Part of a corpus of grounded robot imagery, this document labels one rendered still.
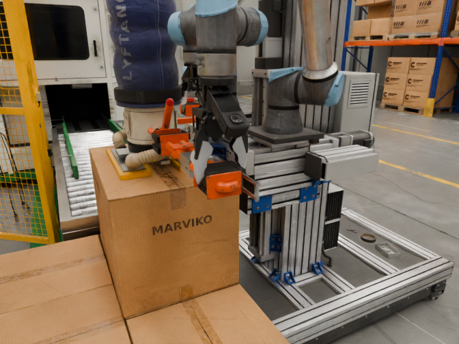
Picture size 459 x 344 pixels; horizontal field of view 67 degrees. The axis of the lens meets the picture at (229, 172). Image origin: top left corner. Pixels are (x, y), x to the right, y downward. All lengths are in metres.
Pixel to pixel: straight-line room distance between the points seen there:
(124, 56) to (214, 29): 0.56
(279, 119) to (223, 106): 0.66
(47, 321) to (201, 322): 0.47
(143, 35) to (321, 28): 0.53
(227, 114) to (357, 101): 1.14
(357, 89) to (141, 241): 1.14
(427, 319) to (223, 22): 1.90
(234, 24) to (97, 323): 0.93
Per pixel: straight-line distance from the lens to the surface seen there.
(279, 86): 1.27
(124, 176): 1.12
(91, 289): 1.36
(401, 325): 2.13
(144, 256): 1.09
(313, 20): 1.12
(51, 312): 1.31
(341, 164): 1.33
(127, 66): 1.17
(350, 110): 1.68
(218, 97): 0.66
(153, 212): 1.03
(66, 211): 1.86
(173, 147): 0.91
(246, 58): 11.94
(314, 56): 1.17
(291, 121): 1.29
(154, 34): 1.15
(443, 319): 2.26
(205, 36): 0.67
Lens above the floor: 1.32
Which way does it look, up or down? 19 degrees down
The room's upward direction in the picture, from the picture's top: straight up
